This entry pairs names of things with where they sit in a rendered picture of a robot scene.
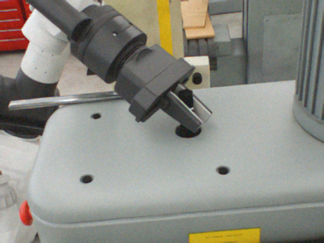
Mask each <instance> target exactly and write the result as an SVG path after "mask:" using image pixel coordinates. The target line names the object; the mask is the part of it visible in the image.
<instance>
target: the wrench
mask: <svg viewBox="0 0 324 243"><path fill-rule="evenodd" d="M115 99H123V98H122V97H121V96H120V95H118V94H117V93H116V92H115V91H104V92H95V93H90V94H75V95H70V96H56V97H47V98H37V99H27V100H21V101H11V102H10V104H9V106H8V109H9V110H18V109H27V108H41V107H46V106H56V105H66V104H75V103H89V102H95V101H109V100H115Z"/></svg>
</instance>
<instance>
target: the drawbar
mask: <svg viewBox="0 0 324 243"><path fill-rule="evenodd" d="M178 98H179V99H180V100H181V101H183V103H185V105H187V107H188V108H193V107H194V101H193V91H192V90H189V89H183V90H181V91H179V92H178ZM180 129H181V136H182V138H193V137H195V133H194V132H192V131H190V130H189V129H187V128H186V127H185V126H183V125H182V124H180Z"/></svg>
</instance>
